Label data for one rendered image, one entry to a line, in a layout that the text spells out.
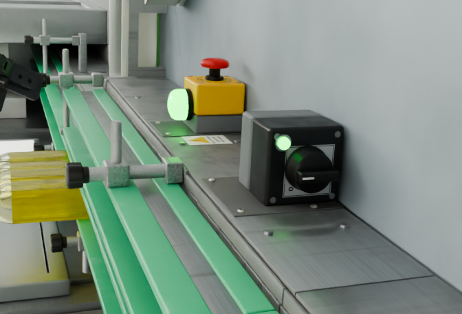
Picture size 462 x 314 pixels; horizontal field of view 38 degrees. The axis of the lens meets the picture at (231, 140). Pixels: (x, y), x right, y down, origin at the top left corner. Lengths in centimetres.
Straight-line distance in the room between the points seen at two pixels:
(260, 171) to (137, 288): 17
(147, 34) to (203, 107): 50
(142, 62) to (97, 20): 81
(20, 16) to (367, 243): 171
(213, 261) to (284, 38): 33
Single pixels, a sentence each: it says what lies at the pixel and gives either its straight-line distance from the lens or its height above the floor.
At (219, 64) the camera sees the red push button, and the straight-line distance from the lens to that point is 92.
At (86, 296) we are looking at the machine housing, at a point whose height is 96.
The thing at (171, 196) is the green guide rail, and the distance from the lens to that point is 73.
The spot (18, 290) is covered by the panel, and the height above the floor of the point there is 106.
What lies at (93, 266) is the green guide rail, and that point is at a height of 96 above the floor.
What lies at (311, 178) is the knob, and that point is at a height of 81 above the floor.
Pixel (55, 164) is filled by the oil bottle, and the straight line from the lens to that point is 122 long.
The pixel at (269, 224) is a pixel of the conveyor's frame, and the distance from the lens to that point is 61.
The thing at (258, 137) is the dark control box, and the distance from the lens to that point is 66.
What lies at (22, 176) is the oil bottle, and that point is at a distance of 115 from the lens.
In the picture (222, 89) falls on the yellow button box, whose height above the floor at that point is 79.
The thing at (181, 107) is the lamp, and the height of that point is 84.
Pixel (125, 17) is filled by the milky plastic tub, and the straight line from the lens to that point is 137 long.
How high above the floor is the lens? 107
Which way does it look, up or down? 19 degrees down
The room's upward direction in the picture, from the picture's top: 92 degrees counter-clockwise
